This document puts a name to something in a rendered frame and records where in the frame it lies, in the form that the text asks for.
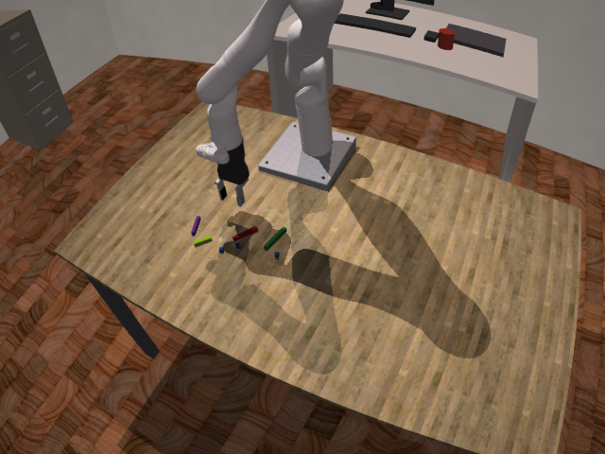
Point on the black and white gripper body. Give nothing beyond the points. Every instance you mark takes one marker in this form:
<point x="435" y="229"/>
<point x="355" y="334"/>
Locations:
<point x="233" y="169"/>

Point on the red rod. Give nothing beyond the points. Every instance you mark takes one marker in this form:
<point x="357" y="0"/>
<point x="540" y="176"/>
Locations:
<point x="245" y="233"/>

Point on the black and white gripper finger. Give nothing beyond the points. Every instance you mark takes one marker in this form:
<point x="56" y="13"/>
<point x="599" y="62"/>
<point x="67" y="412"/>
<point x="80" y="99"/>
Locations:
<point x="221" y="189"/>
<point x="240" y="194"/>

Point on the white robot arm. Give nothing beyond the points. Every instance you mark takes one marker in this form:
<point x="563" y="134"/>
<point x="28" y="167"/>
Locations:
<point x="307" y="41"/>

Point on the purple rod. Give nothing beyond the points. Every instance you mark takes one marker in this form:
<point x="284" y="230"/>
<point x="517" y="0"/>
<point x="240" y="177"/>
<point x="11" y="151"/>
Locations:
<point x="196" y="225"/>

